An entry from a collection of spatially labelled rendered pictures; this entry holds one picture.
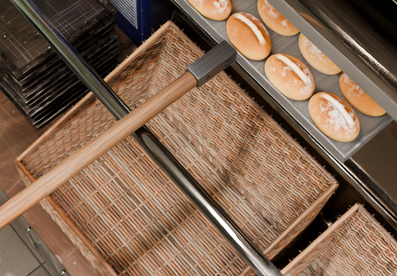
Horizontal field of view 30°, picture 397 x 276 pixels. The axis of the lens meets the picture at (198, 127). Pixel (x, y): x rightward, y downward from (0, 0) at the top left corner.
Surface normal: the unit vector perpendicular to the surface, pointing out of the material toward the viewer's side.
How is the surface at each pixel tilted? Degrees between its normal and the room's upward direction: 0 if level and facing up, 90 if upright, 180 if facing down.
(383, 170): 70
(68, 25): 0
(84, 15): 0
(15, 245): 0
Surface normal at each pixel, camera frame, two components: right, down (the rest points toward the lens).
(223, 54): 0.04, -0.44
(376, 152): -0.70, 0.38
